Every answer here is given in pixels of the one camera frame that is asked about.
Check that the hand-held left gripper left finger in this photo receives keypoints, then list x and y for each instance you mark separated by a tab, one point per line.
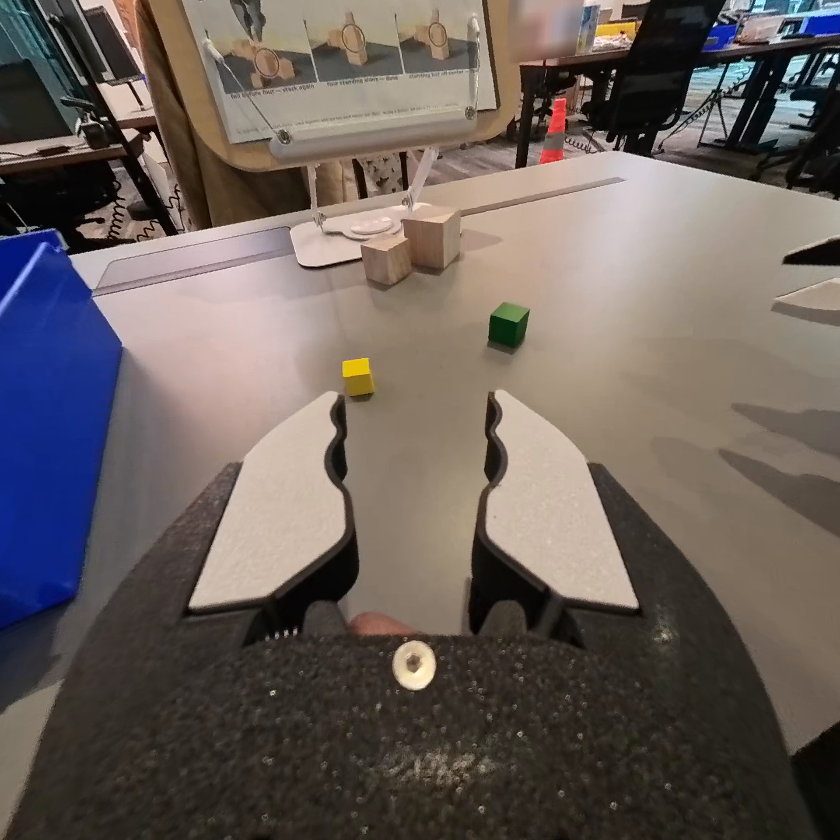
275	518

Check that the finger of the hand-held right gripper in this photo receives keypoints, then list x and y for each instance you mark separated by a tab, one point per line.
820	254
817	302

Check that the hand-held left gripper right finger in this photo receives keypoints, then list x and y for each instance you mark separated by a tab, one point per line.
551	518

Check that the small yellow wooden cube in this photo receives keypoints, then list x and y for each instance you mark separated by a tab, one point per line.
359	379

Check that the green wooden cube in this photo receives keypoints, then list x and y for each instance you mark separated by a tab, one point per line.
506	327

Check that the medium plain wooden cube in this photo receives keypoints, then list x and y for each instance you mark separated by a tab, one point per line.
384	262

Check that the large plain wooden cube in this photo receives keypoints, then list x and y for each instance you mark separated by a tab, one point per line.
430	239

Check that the dark office desk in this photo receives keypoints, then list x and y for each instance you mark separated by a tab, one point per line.
754	56

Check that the blue plastic bin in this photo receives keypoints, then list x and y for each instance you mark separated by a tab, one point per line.
46	426

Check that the black office chair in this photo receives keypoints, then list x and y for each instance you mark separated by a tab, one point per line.
649	65

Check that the orange traffic cone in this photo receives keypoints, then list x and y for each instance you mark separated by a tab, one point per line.
555	134

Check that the white black-patterned cloth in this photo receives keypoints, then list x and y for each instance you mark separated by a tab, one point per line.
380	174

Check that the white document stand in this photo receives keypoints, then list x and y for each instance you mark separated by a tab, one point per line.
367	141

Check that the instruction sign on stand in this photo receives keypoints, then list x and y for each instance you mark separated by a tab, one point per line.
190	131

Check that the brown side desk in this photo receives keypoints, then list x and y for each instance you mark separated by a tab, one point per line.
65	157

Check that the printed instruction sheet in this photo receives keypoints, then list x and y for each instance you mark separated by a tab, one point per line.
354	85

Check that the black computer monitor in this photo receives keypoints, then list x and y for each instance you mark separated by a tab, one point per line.
111	46

